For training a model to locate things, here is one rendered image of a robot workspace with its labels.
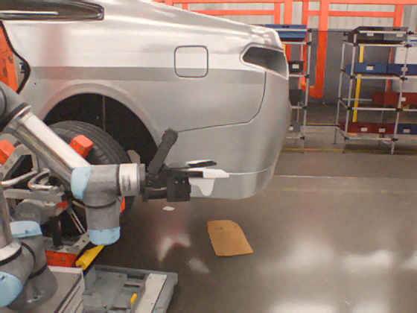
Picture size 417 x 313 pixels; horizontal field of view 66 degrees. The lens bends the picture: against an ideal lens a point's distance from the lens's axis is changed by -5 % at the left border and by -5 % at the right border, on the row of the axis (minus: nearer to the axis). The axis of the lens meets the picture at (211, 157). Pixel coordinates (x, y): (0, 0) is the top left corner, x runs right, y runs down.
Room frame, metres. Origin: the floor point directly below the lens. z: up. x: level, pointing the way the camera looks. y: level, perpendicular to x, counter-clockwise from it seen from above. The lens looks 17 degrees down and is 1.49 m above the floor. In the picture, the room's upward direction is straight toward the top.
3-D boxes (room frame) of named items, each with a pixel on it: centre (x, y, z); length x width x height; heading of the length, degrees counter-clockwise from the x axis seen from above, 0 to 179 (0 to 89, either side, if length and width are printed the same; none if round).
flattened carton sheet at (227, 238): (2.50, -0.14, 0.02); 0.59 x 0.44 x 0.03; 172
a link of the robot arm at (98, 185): (0.72, 0.27, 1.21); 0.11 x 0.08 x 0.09; 100
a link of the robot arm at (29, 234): (0.80, 0.55, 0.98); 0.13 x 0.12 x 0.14; 10
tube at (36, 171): (1.31, 0.88, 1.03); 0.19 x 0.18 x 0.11; 172
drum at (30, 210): (1.35, 0.78, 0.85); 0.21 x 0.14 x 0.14; 172
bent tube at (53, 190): (1.29, 0.69, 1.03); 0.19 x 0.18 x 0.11; 172
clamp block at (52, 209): (1.19, 0.63, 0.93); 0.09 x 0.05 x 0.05; 172
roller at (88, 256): (1.50, 0.63, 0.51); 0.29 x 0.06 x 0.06; 172
